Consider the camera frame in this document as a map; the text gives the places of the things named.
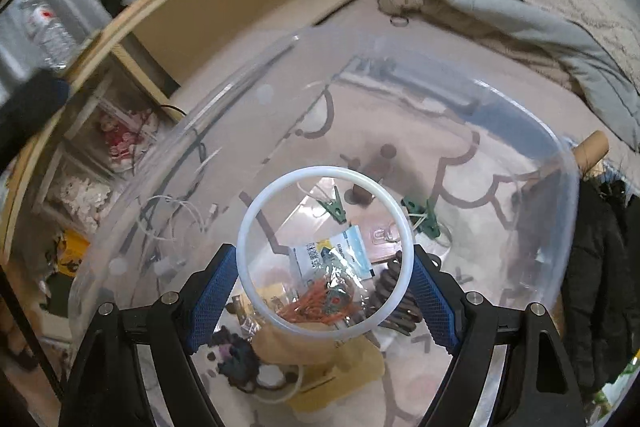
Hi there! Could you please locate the cardboard tube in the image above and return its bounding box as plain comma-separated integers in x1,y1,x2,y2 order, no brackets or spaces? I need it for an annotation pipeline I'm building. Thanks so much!
572,130,611,182

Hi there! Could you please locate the green clothespin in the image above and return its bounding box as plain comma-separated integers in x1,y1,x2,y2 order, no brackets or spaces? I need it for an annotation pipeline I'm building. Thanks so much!
400,197,443,240
315,187,348,225

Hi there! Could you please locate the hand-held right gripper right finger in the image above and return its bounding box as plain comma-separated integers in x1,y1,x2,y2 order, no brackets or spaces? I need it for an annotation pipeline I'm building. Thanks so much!
410,244,586,427

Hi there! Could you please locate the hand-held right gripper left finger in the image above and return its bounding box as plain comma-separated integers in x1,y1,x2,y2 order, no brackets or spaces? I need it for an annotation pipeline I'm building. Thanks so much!
59,244,241,427

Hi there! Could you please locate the bag of orange rubber bands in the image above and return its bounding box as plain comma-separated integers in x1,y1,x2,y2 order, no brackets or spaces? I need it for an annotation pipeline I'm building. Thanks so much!
277,267,371,325

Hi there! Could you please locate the brown tape roll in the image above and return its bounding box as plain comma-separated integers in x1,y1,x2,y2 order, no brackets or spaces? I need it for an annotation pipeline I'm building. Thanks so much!
350,184,376,208

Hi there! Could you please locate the white charging cable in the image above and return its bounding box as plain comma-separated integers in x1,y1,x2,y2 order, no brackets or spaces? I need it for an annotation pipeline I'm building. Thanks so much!
132,194,221,280

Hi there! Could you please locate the dark knit scrunchie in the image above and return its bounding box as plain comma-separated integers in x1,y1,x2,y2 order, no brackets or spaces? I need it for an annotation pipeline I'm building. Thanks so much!
207,327,261,383

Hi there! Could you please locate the blue white sachet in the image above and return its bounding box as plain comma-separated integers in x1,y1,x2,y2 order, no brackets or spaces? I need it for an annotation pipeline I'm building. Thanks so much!
290,227,378,293

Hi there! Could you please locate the dark metal spring coil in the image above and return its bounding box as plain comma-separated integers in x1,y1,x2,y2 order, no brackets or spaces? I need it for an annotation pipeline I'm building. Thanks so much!
372,252,421,335

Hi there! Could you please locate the clear plastic storage bin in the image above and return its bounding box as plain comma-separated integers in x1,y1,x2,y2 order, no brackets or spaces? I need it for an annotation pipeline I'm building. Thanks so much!
67,24,581,427

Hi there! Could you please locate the grey duvet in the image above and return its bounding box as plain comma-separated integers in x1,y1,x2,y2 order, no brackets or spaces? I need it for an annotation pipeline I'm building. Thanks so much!
395,0,640,148

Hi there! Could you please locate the black garment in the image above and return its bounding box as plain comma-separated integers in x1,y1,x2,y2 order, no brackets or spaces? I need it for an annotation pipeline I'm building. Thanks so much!
560,167,640,403

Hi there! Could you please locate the clear water bottle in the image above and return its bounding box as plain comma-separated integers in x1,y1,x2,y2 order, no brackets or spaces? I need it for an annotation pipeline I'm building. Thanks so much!
10,0,81,72

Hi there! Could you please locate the white silicone ring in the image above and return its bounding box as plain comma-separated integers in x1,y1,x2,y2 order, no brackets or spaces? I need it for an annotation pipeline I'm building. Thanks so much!
237,165,416,337

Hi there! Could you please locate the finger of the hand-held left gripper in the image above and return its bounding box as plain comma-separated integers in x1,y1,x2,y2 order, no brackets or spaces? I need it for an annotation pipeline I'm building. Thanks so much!
0,69,71,170

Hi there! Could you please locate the tan hook card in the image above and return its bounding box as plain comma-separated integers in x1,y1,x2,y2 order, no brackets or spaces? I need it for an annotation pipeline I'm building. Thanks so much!
357,224,406,263

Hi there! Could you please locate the wooden shelf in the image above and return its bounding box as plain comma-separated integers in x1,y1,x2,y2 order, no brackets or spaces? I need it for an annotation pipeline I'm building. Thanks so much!
0,0,396,268

